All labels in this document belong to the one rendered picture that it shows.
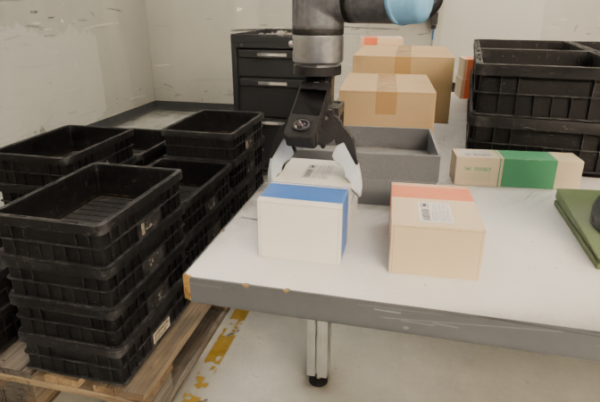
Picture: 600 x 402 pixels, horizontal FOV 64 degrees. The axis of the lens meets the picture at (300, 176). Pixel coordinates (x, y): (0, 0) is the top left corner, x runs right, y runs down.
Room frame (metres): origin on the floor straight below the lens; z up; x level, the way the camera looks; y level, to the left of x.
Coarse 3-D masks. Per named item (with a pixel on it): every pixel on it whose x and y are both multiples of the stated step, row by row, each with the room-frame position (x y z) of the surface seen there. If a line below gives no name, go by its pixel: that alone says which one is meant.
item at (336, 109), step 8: (296, 72) 0.71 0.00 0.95; (304, 72) 0.70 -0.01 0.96; (312, 72) 0.69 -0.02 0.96; (320, 72) 0.69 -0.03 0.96; (328, 72) 0.69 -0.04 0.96; (336, 72) 0.70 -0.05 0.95; (312, 80) 0.71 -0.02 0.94; (320, 80) 0.71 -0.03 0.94; (328, 80) 0.74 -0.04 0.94; (336, 104) 0.74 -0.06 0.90; (344, 104) 0.77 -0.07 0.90; (328, 112) 0.70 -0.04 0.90; (336, 112) 0.71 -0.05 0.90; (328, 120) 0.69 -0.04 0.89; (336, 120) 0.69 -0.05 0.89; (328, 128) 0.69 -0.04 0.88; (336, 128) 0.69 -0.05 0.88; (320, 136) 0.69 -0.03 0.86; (328, 136) 0.69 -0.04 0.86; (320, 144) 0.69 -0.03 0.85
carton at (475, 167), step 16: (464, 160) 0.92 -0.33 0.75; (480, 160) 0.91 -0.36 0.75; (496, 160) 0.91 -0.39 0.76; (512, 160) 0.90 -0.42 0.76; (528, 160) 0.90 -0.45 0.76; (544, 160) 0.90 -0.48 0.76; (560, 160) 0.89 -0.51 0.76; (576, 160) 0.89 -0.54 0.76; (464, 176) 0.92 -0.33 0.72; (480, 176) 0.91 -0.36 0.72; (496, 176) 0.91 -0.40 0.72; (512, 176) 0.90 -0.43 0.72; (528, 176) 0.90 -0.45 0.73; (544, 176) 0.89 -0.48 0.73; (560, 176) 0.89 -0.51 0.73; (576, 176) 0.89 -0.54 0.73
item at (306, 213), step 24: (288, 168) 0.76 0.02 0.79; (312, 168) 0.76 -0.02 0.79; (336, 168) 0.76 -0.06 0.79; (264, 192) 0.65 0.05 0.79; (288, 192) 0.65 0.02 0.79; (312, 192) 0.65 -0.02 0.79; (336, 192) 0.65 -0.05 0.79; (264, 216) 0.62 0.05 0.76; (288, 216) 0.61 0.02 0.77; (312, 216) 0.60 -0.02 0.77; (336, 216) 0.60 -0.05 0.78; (264, 240) 0.62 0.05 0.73; (288, 240) 0.61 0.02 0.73; (312, 240) 0.60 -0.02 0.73; (336, 240) 0.60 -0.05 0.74; (336, 264) 0.60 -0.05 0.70
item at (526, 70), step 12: (480, 48) 1.39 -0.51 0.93; (492, 48) 1.38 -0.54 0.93; (480, 60) 1.11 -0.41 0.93; (480, 72) 1.03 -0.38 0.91; (492, 72) 1.02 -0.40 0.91; (504, 72) 1.01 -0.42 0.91; (516, 72) 1.00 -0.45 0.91; (528, 72) 1.00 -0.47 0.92; (540, 72) 0.99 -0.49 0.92; (552, 72) 0.98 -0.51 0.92; (564, 72) 0.97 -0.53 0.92; (576, 72) 0.97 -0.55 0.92; (588, 72) 0.96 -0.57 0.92
